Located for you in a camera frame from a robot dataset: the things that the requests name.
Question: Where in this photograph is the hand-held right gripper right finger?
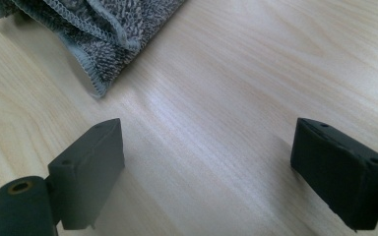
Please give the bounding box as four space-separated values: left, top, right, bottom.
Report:
289 117 378 231

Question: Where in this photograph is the grey towel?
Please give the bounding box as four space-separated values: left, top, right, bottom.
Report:
0 0 187 98

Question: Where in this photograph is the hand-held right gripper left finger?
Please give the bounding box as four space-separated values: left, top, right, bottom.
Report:
47 118 126 231

